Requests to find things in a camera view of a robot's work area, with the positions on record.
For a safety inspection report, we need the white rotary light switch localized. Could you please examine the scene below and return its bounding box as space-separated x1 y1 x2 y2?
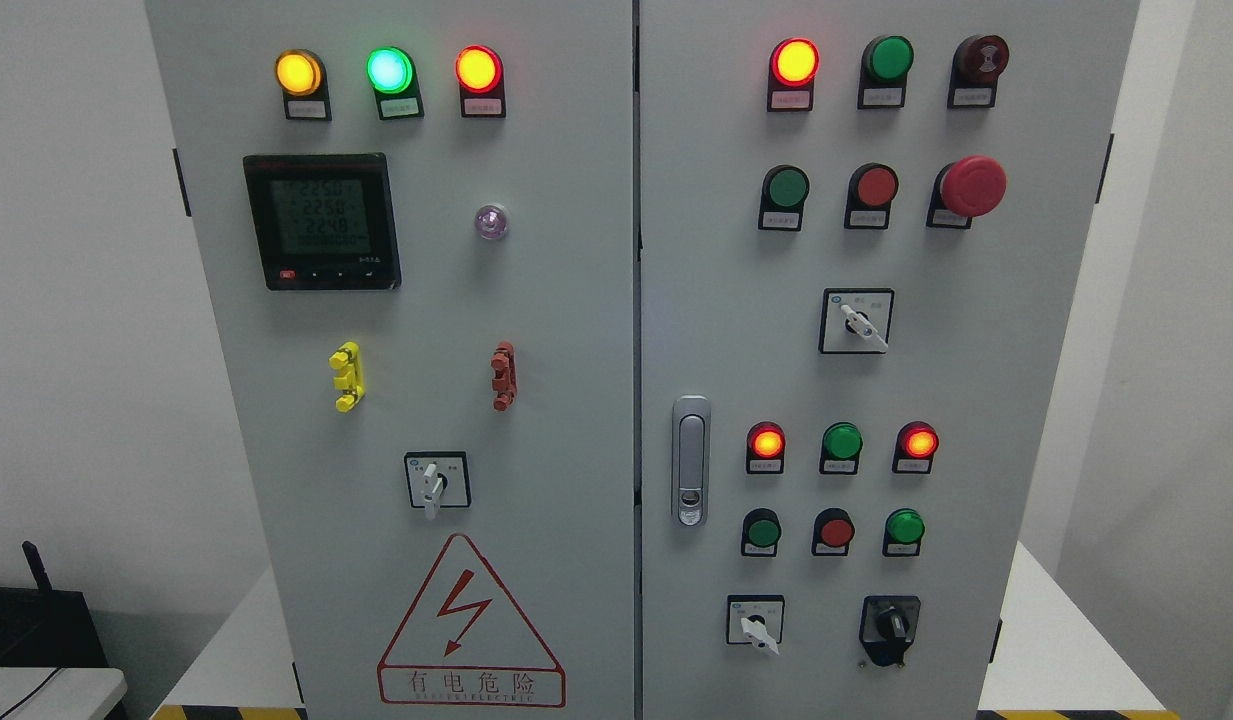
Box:
404 451 473 520

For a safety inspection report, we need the red-brown terminal clip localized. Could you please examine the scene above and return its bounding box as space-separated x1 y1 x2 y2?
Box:
491 342 517 413

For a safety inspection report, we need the red lit lamp lower left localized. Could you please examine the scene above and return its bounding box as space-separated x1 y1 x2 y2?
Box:
747 420 785 475

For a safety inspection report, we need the red lit lamp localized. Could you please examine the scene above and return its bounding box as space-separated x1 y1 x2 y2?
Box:
891 420 940 473
747 420 785 475

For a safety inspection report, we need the small clear light bulb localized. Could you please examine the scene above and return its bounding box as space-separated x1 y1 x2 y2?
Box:
473 202 510 240

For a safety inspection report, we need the green push button lower left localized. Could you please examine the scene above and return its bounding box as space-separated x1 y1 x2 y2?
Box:
740 509 782 557

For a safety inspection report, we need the green push button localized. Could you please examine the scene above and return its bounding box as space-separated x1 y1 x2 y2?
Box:
757 164 811 232
882 509 926 557
740 509 782 557

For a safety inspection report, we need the green lamp lower middle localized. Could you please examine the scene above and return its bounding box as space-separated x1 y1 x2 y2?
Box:
820 420 863 475

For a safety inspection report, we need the green push button upper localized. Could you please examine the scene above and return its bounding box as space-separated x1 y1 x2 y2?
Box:
757 164 811 232

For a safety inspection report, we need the grey electrical cabinet left door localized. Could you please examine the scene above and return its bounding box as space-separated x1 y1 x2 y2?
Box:
145 1 636 719

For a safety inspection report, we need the grey electrical cabinet door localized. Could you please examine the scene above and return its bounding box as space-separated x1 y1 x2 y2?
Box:
639 1 1141 719
145 1 636 719

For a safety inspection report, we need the yellow terminal clip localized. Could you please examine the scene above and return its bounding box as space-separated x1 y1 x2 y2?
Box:
328 342 366 413

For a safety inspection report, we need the red push button lower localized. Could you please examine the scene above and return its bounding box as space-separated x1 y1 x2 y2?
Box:
811 509 854 557

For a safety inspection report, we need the red push button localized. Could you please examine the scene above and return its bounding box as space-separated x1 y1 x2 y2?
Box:
843 163 899 231
811 509 854 557

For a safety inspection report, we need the grey electrical cabinet right door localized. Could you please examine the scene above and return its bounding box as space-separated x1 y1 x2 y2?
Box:
639 1 1141 719

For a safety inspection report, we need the red push button upper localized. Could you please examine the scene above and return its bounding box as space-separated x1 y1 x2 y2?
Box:
843 163 899 231

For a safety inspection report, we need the red lit lamp lower right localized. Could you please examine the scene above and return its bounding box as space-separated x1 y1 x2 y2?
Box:
891 420 940 473

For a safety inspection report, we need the red electrical hazard warning sticker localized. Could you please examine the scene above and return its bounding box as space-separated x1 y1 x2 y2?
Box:
377 533 567 708

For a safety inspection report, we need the red indicator lamp top left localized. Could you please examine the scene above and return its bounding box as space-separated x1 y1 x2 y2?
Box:
455 44 506 118

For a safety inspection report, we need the black digital power meter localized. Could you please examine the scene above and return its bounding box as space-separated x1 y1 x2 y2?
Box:
244 152 402 291

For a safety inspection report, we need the green push button lower right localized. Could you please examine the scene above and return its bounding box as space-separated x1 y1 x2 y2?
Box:
882 509 926 557

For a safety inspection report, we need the red indicator lamp right door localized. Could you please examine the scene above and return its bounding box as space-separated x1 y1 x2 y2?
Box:
766 37 820 113

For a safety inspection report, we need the green indicator lamp top left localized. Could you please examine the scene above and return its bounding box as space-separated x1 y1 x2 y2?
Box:
365 46 425 120

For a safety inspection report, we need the red emergency stop button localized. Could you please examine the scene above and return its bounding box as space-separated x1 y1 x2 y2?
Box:
926 155 1009 231

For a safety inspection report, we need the green indicator lamp right door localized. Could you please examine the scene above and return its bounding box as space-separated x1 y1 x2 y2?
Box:
857 35 916 110

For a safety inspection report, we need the yellow indicator lamp top left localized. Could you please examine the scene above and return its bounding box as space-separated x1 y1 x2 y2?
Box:
274 47 330 120

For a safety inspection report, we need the dark red buzzer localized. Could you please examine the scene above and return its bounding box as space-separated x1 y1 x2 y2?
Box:
948 35 1010 108

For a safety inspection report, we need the white side table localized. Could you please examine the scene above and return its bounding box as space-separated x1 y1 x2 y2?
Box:
0 667 127 719

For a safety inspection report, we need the black device with antenna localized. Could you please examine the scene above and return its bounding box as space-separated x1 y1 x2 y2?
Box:
0 541 109 667

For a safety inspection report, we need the silver door lock handle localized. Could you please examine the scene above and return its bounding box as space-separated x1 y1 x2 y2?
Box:
671 395 711 526

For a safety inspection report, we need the white rotary selector switch middle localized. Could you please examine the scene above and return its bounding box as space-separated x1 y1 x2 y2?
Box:
820 288 895 354

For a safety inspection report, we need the white rotary selector switch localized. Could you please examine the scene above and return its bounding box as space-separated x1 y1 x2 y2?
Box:
726 594 785 657
820 288 895 354

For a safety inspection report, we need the white rotary selector switch bottom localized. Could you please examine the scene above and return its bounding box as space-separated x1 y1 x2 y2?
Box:
726 594 785 657

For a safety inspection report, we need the black rotary selector switch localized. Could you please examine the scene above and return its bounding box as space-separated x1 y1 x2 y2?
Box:
858 594 921 667

